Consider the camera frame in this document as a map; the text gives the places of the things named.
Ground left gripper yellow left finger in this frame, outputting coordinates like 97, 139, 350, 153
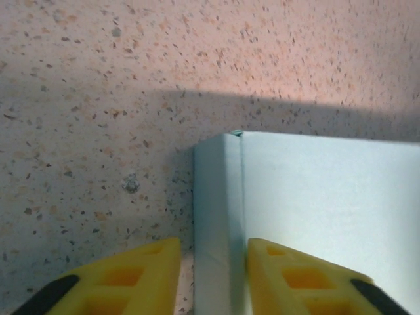
12, 236, 182, 315

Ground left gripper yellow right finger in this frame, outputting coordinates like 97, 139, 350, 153
247, 236, 413, 315

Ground light blue paper box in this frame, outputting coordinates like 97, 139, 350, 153
192, 129, 420, 315

